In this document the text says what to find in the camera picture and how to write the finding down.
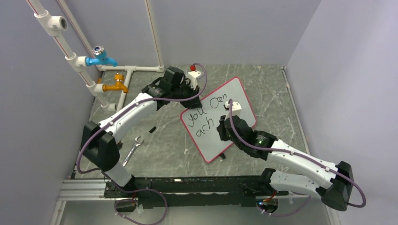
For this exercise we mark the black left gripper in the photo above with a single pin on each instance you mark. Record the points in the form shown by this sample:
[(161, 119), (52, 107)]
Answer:
[(192, 103)]

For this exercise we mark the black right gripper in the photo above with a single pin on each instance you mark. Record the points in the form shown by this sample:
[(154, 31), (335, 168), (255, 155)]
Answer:
[(221, 128)]

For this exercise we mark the pink framed whiteboard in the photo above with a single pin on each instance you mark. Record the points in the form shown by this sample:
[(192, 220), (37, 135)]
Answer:
[(201, 123)]

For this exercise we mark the black marker cap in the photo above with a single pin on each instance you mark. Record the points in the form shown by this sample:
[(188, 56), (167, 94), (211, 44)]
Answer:
[(152, 129)]

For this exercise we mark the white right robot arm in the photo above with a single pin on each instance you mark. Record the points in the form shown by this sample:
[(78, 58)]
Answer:
[(327, 181)]

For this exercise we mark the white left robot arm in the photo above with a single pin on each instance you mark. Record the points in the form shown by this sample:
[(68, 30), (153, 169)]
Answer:
[(100, 141)]

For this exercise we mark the orange brass faucet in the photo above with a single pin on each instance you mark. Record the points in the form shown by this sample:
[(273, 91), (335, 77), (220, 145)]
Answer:
[(118, 86)]

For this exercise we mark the silver combination wrench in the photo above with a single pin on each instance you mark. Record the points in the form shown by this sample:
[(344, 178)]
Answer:
[(138, 141)]

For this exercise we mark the blue plastic faucet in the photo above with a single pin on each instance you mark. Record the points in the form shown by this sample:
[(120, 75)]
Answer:
[(100, 57)]

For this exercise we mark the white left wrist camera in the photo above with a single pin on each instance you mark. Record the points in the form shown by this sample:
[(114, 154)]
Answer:
[(193, 75)]

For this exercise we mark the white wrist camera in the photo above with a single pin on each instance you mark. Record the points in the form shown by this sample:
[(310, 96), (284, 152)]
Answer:
[(233, 108), (193, 75)]

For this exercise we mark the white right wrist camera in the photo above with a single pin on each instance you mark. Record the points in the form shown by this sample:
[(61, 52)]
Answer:
[(233, 108)]

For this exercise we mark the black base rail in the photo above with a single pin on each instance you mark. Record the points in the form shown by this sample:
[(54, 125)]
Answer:
[(194, 191)]

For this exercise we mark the white PVC pipe frame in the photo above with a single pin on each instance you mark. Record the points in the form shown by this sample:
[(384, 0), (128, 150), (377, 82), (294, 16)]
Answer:
[(110, 97)]

